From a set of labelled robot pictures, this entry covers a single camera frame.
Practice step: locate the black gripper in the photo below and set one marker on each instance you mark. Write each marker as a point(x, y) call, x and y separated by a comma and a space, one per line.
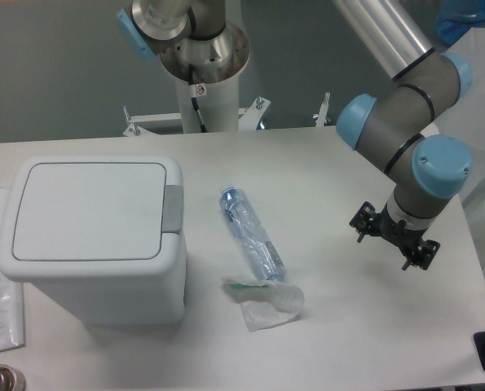
point(417, 252)

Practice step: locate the clear plastic water bottle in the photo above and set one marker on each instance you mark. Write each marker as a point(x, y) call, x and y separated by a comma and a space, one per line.
point(245, 225)

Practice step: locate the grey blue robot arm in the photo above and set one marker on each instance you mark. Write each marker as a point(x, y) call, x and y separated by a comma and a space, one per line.
point(427, 171)

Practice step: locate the round metal knob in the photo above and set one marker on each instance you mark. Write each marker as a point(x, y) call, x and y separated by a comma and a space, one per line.
point(11, 379)

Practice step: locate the white trash can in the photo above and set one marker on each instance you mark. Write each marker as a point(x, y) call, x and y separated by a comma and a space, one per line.
point(102, 236)

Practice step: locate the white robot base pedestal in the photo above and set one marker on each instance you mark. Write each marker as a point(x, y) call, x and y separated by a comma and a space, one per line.
point(206, 76)

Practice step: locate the crumpled clear plastic wrapper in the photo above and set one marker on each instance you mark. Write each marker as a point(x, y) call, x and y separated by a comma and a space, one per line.
point(265, 303)

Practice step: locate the blue plastic bag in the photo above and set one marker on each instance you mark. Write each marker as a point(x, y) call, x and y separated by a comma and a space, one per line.
point(455, 18)

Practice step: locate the white metal frame with bolts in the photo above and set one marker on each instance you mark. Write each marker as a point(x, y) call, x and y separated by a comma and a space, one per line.
point(251, 118)

